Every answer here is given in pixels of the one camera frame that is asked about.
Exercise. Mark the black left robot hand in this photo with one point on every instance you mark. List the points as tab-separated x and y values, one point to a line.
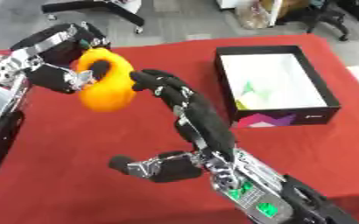
55	49

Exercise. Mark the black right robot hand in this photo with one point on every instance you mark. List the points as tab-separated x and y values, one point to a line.
208	122

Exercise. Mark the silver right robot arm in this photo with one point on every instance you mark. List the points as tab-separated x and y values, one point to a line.
274	192

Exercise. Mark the translucent plastic bag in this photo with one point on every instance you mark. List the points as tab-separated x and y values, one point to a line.
254	14

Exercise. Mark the black box with white inside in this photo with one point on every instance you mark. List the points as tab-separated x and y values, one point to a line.
274	84

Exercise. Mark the orange toy fruit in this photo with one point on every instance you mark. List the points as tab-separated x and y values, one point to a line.
108	84

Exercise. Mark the black office chair base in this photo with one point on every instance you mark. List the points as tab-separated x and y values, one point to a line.
95	10

